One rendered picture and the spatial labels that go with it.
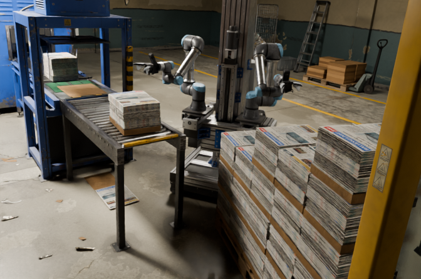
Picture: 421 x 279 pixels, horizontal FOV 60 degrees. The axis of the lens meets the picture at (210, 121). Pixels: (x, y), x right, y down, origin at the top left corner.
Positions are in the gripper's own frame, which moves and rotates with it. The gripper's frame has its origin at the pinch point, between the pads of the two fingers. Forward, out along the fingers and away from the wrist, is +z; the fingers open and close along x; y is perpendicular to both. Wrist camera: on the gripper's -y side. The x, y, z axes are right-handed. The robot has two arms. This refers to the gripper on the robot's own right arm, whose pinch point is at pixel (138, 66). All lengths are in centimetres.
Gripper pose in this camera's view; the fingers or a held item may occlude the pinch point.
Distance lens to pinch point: 300.8
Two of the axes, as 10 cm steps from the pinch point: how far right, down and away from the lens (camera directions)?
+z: -7.1, 1.9, -6.8
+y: -1.5, 9.0, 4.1
